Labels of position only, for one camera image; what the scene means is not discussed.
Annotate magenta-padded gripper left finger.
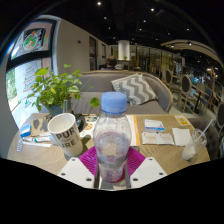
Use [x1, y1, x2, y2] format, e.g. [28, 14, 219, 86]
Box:
[57, 145, 102, 190]

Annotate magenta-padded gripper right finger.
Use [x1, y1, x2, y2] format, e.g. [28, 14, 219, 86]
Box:
[124, 146, 169, 190]

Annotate clear water bottle blue cap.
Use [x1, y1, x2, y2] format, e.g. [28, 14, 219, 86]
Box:
[93, 91, 133, 184]

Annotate white printed leaflet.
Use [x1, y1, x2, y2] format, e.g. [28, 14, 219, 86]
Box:
[141, 131, 175, 146]

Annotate white printed mug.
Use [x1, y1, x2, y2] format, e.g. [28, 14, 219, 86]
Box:
[47, 112, 84, 158]

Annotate white illustrated booklet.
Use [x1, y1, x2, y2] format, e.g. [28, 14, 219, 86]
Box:
[79, 114, 100, 138]

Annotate clear plastic cup with straw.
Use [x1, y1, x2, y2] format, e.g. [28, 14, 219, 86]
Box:
[181, 118, 214, 162]

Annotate small white blue packet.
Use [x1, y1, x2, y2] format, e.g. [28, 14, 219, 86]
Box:
[143, 118, 166, 134]

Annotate white paper napkin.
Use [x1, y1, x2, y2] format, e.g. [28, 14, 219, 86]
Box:
[171, 127, 193, 147]

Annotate white pen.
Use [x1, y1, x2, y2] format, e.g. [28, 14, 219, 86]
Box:
[21, 134, 53, 148]

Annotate brown notebook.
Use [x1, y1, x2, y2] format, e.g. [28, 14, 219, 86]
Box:
[30, 116, 52, 137]

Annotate yellow square card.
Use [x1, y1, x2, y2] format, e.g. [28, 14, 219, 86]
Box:
[174, 115, 192, 127]

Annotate small blue box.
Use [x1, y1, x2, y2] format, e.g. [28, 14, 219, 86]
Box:
[19, 123, 33, 138]

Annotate grey chevron pillow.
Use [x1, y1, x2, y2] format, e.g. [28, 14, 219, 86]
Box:
[110, 73, 158, 107]

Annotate green potted plant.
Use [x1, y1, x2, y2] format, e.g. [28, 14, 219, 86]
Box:
[24, 63, 101, 118]

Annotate grey curved sofa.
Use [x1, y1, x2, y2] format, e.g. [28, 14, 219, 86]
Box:
[69, 69, 174, 116]

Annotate group of dining chairs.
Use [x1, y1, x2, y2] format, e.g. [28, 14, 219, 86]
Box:
[159, 66, 224, 134]

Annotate window with colourful decals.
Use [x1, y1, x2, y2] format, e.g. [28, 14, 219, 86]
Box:
[4, 19, 56, 128]

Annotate person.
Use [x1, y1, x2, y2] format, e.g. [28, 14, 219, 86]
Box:
[99, 55, 119, 71]

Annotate white round pillar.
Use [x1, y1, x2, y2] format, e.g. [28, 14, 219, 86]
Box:
[117, 39, 131, 62]

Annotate group of ceiling lights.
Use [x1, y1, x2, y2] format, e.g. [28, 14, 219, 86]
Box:
[94, 0, 201, 44]

